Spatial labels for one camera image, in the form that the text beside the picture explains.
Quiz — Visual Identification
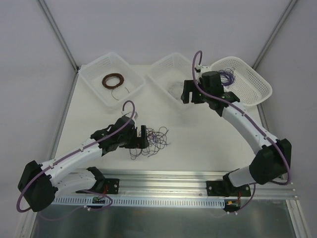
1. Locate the left white perforated basket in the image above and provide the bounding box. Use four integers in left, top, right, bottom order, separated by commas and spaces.
79, 53, 146, 109

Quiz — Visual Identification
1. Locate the brown wire coil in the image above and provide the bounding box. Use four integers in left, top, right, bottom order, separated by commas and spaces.
102, 73, 130, 101

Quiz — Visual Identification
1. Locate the middle white perforated basket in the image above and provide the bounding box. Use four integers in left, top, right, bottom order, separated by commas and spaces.
147, 53, 192, 110

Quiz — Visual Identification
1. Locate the right white perforated basket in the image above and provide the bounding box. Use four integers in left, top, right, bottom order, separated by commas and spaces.
211, 57, 272, 107

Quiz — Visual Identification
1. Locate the aluminium frame post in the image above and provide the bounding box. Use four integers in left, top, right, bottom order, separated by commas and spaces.
252, 0, 298, 70
36, 0, 79, 72

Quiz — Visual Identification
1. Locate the slotted white cable duct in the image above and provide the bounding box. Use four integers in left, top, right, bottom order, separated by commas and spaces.
52, 195, 225, 209

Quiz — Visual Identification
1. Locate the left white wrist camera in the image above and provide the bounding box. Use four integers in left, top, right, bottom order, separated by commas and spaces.
122, 112, 138, 122

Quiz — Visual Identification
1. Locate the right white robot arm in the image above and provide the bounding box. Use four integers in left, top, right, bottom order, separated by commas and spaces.
181, 71, 292, 197

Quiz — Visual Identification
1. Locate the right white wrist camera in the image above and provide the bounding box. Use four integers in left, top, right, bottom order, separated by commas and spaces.
195, 64, 211, 74

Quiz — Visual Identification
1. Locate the white perforated basket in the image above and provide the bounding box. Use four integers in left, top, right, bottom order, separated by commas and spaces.
147, 53, 192, 110
211, 57, 272, 107
79, 53, 146, 109

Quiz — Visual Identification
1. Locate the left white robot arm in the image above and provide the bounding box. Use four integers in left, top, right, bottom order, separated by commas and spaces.
16, 116, 149, 213

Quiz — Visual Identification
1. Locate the purple wire coil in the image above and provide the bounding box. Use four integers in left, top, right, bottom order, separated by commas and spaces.
217, 66, 236, 88

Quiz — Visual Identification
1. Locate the left aluminium frame post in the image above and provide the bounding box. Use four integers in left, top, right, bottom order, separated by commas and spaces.
36, 0, 79, 72

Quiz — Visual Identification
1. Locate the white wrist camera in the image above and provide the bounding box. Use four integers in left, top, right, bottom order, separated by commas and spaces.
195, 64, 211, 74
122, 112, 138, 122

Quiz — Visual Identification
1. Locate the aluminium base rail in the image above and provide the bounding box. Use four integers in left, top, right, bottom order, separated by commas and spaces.
99, 169, 299, 200

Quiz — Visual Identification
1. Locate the right aluminium frame post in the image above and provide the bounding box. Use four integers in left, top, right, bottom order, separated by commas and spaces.
252, 0, 298, 70

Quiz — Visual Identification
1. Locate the white wire coil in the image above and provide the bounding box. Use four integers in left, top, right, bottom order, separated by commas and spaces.
167, 81, 185, 100

